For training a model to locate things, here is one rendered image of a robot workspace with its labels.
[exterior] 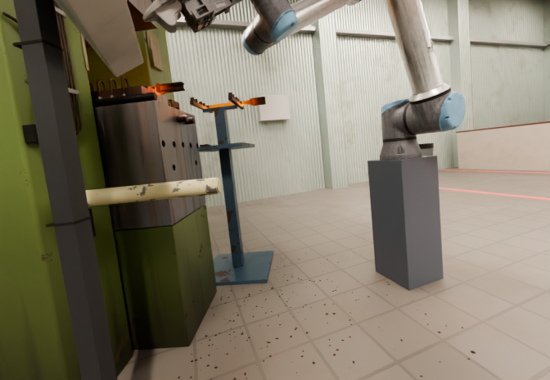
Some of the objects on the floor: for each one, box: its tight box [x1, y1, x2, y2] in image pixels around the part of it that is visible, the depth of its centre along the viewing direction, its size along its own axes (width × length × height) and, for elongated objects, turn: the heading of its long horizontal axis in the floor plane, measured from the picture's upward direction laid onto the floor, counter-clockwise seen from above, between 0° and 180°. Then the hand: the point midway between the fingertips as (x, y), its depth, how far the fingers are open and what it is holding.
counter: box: [456, 121, 550, 171], centre depth 409 cm, size 69×214×73 cm
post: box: [7, 0, 117, 380], centre depth 48 cm, size 4×4×108 cm
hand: (146, 14), depth 59 cm, fingers closed
